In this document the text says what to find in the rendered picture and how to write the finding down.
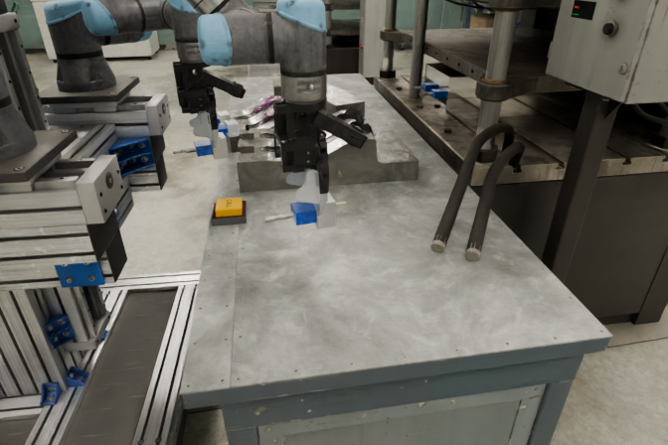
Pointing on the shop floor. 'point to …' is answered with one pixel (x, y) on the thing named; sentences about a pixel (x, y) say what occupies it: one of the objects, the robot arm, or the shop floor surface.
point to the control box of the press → (605, 64)
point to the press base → (595, 234)
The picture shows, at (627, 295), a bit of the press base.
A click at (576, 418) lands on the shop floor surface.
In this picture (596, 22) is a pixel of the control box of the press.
